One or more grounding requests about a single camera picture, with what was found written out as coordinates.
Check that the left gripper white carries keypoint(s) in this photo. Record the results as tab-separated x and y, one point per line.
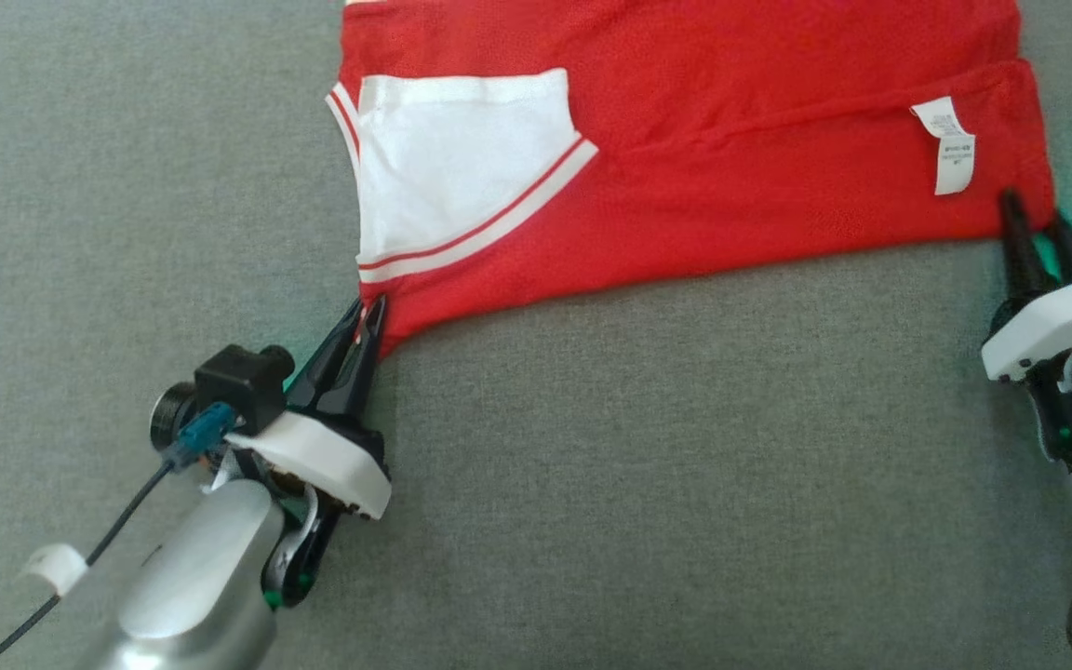
317	458

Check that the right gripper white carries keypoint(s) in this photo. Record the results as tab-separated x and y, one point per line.
1057	324

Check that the red jersey with white collar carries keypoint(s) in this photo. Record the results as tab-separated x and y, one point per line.
685	186

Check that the grey sofa seat cushion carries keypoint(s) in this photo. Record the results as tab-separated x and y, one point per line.
638	484

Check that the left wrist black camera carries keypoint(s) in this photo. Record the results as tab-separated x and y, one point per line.
238	381

